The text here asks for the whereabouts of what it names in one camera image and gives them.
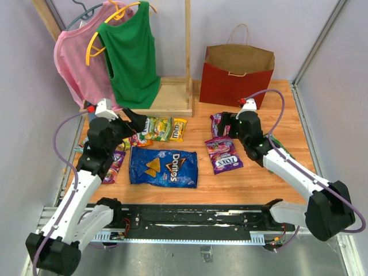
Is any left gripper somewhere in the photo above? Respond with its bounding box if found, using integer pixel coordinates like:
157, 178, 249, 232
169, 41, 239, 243
106, 107, 147, 154

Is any orange Fox's fruits candy bag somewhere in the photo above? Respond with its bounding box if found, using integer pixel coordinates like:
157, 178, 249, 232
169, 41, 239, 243
117, 134, 153, 151

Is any green Fox's spring tea bag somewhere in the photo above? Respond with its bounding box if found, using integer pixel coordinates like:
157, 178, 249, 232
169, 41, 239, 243
140, 116, 173, 141

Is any purple Fox's berries bag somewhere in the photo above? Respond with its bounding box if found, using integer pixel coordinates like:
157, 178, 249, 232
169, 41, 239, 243
205, 136, 243, 175

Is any purple snack pack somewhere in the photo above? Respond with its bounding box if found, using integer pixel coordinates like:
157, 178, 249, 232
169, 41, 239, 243
102, 151, 126, 184

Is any yellow M&M's bag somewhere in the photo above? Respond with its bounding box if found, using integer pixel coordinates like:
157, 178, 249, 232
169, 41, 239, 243
170, 118, 187, 142

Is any red paper bag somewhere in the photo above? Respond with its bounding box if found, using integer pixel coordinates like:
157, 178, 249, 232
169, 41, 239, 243
199, 24, 275, 106

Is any dark blue snack wrapper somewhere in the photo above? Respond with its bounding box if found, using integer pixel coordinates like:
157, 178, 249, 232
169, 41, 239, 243
129, 147, 198, 189

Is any green candy bag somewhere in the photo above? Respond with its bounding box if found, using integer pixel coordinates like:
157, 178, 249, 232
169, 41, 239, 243
265, 134, 296, 174

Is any teal Fox's candy bag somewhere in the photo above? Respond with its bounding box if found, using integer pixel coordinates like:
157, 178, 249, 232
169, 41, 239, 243
74, 137, 89, 153

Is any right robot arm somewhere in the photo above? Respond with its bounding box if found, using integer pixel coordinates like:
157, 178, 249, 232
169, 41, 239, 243
218, 111, 355, 241

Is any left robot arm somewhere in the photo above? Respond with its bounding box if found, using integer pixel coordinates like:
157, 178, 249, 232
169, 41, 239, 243
25, 108, 147, 275

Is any wooden clothes rack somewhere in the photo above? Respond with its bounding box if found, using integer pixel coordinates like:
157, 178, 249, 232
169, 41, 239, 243
32, 1, 194, 118

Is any green tank top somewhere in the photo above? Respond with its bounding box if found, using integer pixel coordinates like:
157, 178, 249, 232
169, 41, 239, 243
97, 1, 160, 109

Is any pink shirt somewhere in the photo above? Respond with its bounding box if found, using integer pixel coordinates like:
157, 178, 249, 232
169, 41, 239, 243
53, 1, 126, 111

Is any yellow hanger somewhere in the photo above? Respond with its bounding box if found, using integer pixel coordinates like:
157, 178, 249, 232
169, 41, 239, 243
85, 1, 158, 68

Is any teal hanger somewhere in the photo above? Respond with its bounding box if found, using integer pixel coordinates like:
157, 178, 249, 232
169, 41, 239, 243
64, 0, 103, 31

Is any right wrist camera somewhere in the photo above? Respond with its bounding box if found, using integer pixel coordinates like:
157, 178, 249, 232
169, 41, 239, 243
236, 98, 257, 119

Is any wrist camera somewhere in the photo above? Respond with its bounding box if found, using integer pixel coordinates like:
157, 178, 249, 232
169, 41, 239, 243
236, 98, 257, 119
85, 98, 118, 122

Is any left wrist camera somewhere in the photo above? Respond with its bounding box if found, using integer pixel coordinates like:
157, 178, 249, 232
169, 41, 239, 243
85, 98, 118, 122

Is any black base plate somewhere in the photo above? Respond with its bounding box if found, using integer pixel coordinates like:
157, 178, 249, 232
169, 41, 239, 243
109, 204, 294, 243

